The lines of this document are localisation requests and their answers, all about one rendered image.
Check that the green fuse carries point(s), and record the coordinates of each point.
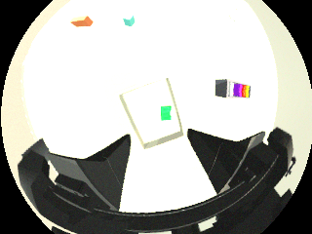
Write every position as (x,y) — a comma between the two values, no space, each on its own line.
(165,113)

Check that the orange rectangular block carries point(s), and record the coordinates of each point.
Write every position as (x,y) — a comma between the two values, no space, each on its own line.
(82,21)

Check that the small teal block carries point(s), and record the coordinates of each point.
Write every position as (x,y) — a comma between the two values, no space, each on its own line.
(129,20)

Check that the purple fuse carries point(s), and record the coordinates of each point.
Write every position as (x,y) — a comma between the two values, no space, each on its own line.
(237,90)

